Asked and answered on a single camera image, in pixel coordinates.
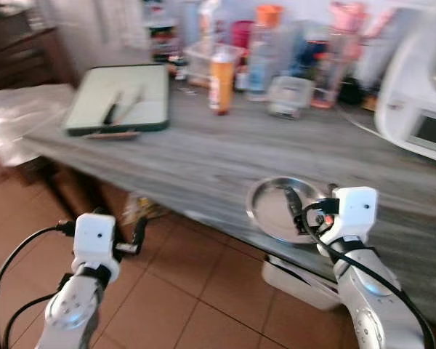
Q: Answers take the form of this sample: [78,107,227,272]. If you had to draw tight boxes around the round steel plate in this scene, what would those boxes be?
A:
[245,176,329,245]

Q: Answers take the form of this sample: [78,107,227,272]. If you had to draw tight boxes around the clear plastic bag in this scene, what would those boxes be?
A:
[0,83,75,169]

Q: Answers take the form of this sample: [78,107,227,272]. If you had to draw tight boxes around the orange sauce bottle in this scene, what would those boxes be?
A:
[209,47,235,116]

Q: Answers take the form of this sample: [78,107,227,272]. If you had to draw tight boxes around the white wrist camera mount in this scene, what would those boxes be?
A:
[323,186,379,245]
[72,212,119,281]

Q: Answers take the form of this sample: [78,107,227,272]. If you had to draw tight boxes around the steel fork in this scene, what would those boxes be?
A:
[119,87,145,121]

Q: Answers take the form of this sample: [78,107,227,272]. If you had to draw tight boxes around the clear bottle orange cap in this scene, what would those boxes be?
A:
[246,4,286,100]

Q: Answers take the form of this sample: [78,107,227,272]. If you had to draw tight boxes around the clear bottle pink lid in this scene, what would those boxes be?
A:
[312,1,368,111]

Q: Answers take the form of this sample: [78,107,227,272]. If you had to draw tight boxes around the white plastic bin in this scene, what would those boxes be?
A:
[261,254,344,311]

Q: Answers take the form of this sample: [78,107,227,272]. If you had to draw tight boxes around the white kitchen cooking machine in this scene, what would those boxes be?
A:
[374,0,436,166]

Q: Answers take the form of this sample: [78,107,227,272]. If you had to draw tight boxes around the dark wooden cabinet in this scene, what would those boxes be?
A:
[0,13,75,97]

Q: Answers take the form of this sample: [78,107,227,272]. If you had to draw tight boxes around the brown wooden stick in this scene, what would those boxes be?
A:
[85,129,142,140]

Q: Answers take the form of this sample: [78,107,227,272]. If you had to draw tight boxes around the small clear lidded container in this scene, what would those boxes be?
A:
[267,76,315,120]

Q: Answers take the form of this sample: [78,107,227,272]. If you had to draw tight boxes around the green rimmed white tray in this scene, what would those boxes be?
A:
[63,63,171,137]

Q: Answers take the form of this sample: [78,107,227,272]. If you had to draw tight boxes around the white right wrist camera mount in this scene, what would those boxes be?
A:
[323,186,379,245]

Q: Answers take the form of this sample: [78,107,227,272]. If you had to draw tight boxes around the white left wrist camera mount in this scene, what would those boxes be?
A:
[72,212,119,281]

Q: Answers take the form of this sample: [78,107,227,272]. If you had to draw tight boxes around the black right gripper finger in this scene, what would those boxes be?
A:
[284,186,307,235]

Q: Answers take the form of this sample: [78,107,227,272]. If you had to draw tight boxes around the clear plastic box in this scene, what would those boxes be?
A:
[182,41,246,89]

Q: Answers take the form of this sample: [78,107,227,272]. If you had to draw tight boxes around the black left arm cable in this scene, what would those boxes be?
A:
[0,223,78,349]

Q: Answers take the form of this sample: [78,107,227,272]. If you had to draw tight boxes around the black handled knife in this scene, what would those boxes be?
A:
[101,90,125,127]

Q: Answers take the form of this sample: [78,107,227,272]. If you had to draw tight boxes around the dark wooden table leg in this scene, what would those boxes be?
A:
[35,160,84,222]

